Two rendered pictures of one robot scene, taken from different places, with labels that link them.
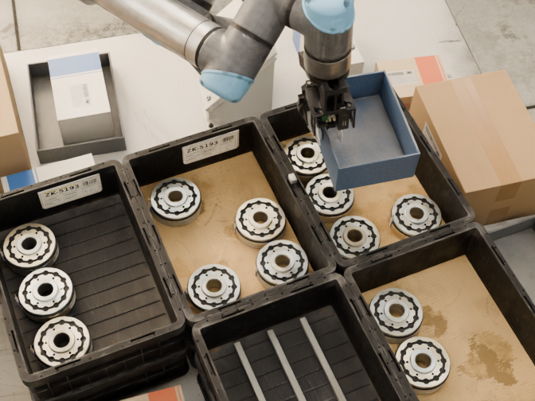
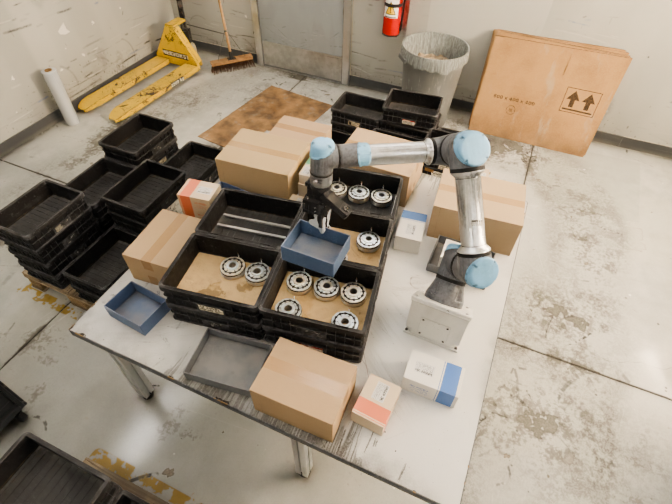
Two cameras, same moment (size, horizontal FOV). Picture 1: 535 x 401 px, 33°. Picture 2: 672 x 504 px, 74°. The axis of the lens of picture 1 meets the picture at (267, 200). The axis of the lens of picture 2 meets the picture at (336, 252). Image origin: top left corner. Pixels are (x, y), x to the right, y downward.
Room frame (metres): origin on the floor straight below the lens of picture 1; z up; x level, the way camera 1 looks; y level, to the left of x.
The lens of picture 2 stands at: (1.74, -0.94, 2.25)
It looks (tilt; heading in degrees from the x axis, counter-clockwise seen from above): 48 degrees down; 129
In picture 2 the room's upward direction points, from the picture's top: 2 degrees clockwise
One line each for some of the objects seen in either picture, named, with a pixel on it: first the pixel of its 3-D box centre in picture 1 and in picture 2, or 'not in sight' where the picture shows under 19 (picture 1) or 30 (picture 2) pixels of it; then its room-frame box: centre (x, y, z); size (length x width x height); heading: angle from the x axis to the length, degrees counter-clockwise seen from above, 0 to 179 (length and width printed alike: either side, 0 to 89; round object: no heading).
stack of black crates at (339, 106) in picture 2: not in sight; (360, 124); (-0.11, 1.59, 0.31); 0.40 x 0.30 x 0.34; 17
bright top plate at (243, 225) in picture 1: (260, 219); not in sight; (0.96, 0.01, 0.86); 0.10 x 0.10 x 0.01
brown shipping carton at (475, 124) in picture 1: (478, 149); (305, 388); (1.23, -0.47, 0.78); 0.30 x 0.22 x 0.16; 18
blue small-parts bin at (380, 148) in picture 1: (361, 129); (316, 247); (1.02, -0.16, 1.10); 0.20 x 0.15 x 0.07; 17
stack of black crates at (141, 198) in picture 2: not in sight; (154, 212); (-0.39, -0.11, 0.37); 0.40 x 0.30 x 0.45; 106
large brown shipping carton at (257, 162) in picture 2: not in sight; (265, 165); (0.22, 0.30, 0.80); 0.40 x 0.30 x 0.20; 21
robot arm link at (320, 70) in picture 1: (329, 55); (320, 178); (0.97, -0.08, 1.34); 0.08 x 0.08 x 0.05
